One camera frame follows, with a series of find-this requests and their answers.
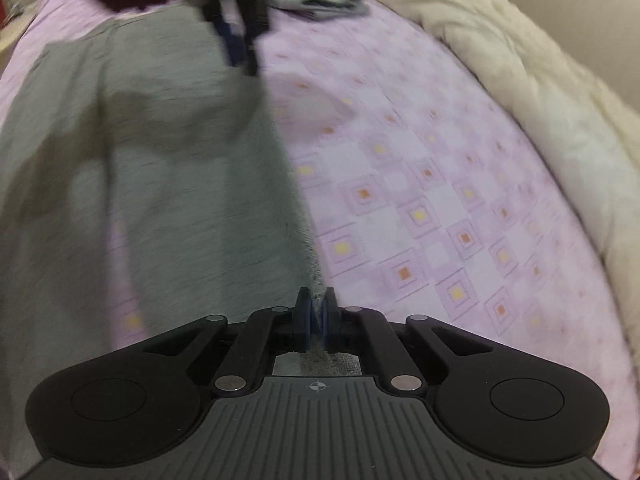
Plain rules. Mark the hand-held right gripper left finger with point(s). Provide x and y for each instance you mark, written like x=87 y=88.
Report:
x=305 y=320

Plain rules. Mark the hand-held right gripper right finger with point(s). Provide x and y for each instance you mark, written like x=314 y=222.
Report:
x=330 y=320

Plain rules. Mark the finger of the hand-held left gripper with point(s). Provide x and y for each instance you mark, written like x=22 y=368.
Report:
x=232 y=40
x=255 y=15

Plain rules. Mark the grey pants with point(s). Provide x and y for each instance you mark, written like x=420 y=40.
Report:
x=175 y=185

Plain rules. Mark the pink patterned bedsheet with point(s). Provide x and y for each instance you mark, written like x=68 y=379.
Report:
x=425 y=160

